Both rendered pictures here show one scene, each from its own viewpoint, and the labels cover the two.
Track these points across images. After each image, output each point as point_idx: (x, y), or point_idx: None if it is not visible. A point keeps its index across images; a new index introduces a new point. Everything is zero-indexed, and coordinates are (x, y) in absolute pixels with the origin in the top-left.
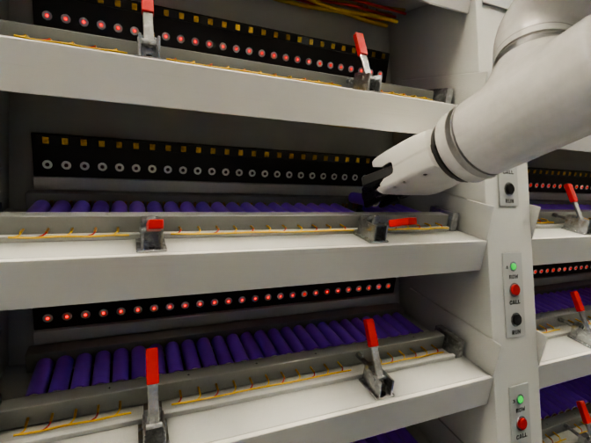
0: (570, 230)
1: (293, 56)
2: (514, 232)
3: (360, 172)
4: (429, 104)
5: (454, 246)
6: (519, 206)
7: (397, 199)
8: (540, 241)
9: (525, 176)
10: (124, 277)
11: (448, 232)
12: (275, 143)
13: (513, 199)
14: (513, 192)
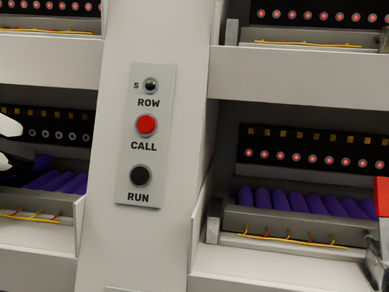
0: (362, 274)
1: (19, 2)
2: (142, 254)
3: (79, 130)
4: (6, 39)
5: (11, 255)
6: (165, 208)
7: (6, 171)
8: (213, 283)
9: (191, 156)
10: None
11: (69, 229)
12: (7, 95)
13: (147, 194)
14: (142, 182)
